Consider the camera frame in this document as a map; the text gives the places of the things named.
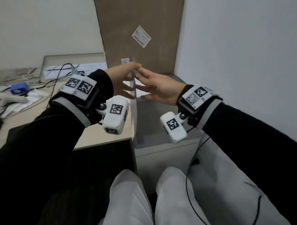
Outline white wrist camera pod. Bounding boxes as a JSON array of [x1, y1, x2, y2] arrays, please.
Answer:
[[160, 112, 188, 144], [97, 95, 129, 135]]

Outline grey framed white board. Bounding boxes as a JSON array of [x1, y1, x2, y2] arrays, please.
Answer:
[[40, 53, 108, 81]]

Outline brown cardboard board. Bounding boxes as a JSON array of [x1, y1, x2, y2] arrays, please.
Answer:
[[94, 0, 184, 75]]

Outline white drawer cabinet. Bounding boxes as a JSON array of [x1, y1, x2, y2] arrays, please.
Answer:
[[132, 74, 203, 195]]

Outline black hanging cable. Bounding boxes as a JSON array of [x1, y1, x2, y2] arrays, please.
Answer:
[[185, 136, 262, 225]]

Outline person's left forearm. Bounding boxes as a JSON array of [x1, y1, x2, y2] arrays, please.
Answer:
[[0, 69, 114, 225]]

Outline black desk cable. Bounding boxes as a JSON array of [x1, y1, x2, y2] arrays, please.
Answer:
[[28, 63, 82, 110]]

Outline white paper sheets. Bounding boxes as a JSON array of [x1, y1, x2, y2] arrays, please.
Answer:
[[0, 88, 50, 117]]

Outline white marker wrist tracker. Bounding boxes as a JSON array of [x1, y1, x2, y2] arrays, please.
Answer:
[[59, 74, 97, 101], [182, 85, 213, 110]]

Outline white barcode label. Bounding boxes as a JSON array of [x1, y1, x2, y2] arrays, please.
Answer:
[[131, 25, 152, 48]]

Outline person's left leg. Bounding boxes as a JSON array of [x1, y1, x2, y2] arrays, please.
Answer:
[[99, 169, 154, 225]]

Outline person's right forearm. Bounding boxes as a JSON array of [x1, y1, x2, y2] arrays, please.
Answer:
[[177, 85, 297, 225]]

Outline white cloth glove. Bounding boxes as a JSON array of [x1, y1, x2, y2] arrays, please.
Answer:
[[0, 93, 30, 108]]

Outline thin clear plastic sleeve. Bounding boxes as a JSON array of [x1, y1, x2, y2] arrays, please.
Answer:
[[121, 55, 138, 100]]

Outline person's left hand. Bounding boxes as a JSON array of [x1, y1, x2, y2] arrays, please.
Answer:
[[104, 62, 142, 100]]

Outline blue plastic device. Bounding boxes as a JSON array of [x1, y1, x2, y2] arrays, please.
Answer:
[[10, 83, 29, 96]]

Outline person's leg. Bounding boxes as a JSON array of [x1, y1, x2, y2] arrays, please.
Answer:
[[155, 166, 210, 225], [99, 169, 154, 225]]

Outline person's right leg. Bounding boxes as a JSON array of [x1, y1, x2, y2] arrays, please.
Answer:
[[155, 166, 210, 225]]

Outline person's right hand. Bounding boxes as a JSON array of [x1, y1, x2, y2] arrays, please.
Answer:
[[134, 67, 187, 106]]

